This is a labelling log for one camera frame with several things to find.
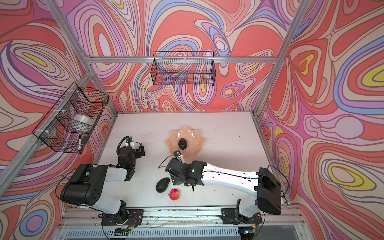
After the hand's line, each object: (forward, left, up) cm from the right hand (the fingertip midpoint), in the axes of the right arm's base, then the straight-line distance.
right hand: (183, 177), depth 76 cm
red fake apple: (-7, +5, -6) cm, 10 cm away
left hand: (+24, +31, -3) cm, 39 cm away
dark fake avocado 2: (+24, +1, -5) cm, 25 cm away
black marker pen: (+11, +49, +15) cm, 53 cm away
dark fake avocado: (-1, +12, -7) cm, 14 cm away
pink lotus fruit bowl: (+28, -3, -9) cm, 30 cm away
